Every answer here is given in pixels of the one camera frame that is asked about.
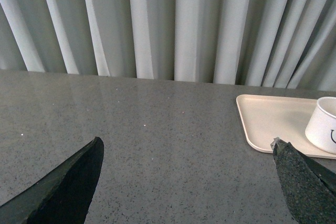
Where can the grey pleated curtain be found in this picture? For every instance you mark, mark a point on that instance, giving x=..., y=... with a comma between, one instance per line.
x=267, y=43

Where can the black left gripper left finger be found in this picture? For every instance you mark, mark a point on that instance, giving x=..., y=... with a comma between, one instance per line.
x=62, y=196

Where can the white smiley mug black handle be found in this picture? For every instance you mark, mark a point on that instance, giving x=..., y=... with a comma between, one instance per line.
x=320, y=130

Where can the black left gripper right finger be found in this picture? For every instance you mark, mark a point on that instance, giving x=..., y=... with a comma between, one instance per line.
x=308, y=187

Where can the beige rectangular plastic tray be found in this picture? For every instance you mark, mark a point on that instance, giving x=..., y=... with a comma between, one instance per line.
x=267, y=117

